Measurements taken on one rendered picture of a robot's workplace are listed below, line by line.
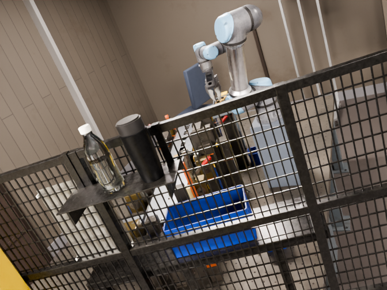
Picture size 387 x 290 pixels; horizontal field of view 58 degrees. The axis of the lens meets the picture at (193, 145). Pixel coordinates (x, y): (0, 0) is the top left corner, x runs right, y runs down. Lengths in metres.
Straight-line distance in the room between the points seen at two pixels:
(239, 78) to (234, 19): 0.30
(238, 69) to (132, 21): 3.85
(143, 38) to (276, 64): 1.97
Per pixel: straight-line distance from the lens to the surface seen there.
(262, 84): 1.86
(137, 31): 5.43
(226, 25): 1.59
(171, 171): 0.96
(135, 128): 0.89
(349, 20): 4.71
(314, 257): 1.62
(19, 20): 4.32
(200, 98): 4.45
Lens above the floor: 1.82
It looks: 21 degrees down
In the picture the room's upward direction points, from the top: 22 degrees counter-clockwise
